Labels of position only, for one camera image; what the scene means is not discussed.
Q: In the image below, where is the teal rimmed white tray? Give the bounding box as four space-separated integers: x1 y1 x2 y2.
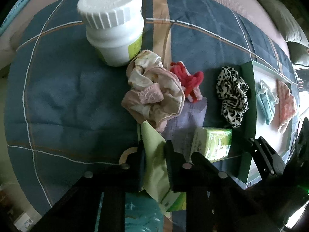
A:
237 60 301 190

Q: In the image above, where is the grey throw pillow small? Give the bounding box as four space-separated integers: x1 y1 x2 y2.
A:
257 0 308 47

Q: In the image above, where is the pink sofa seat cover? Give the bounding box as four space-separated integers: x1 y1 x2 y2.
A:
0 0 290 71

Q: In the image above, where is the blue face mask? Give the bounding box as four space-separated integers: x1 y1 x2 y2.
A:
256 80 279 125

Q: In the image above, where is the light green cloth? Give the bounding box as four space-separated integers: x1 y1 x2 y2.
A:
141 121 170 203

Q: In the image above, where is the blue plaid tablecloth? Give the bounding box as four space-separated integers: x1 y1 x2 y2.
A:
5 0 295 214

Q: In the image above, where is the green tissue pack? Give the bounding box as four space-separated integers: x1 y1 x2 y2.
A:
160 190 186 212
190 127 233 163

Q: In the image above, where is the white medicine bottle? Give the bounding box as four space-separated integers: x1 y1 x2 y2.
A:
77 0 144 67

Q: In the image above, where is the teal plastic toy box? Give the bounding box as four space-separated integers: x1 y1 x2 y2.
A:
125 191 164 232

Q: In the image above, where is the grey green sectional sofa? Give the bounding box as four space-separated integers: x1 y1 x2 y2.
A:
257 0 308 68

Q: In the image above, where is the blue patterned cushion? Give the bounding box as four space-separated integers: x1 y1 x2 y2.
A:
0 0 30 35

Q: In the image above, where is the pink white fuzzy cloth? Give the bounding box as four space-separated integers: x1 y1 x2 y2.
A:
276 80 297 134

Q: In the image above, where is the leopard print scrunchie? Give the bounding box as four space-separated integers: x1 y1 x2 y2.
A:
216 67 249 128

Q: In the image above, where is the pink cream fabric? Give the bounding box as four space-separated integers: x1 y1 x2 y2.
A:
121 50 185 133

